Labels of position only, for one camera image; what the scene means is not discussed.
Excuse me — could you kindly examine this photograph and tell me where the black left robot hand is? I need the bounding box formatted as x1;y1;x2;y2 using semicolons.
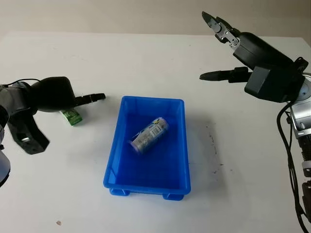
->
30;76;106;114

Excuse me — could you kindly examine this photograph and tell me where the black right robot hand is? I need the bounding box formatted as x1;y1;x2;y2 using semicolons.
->
199;10;306;84

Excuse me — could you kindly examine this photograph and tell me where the green and white carton box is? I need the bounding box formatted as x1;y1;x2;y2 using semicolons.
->
60;108;82;127

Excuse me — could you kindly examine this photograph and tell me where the silver purple-capped can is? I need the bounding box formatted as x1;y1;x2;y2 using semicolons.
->
128;116;170;154

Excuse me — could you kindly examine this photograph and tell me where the blue plastic tray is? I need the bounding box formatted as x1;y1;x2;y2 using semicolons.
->
102;95;192;201

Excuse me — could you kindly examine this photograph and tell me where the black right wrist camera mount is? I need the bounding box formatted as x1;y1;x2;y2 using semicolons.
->
243;66;305;103

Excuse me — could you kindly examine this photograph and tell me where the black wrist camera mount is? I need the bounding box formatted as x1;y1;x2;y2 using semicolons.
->
243;66;305;103
6;112;51;155

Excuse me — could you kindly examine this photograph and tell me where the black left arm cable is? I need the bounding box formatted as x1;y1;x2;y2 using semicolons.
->
4;78;40;87

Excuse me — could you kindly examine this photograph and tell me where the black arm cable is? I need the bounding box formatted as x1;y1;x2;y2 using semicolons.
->
276;101;310;233
4;78;40;87

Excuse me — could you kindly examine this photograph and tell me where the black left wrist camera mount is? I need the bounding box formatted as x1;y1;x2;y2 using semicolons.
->
6;112;51;155

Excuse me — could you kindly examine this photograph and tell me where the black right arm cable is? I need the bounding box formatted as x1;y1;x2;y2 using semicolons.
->
276;101;310;233

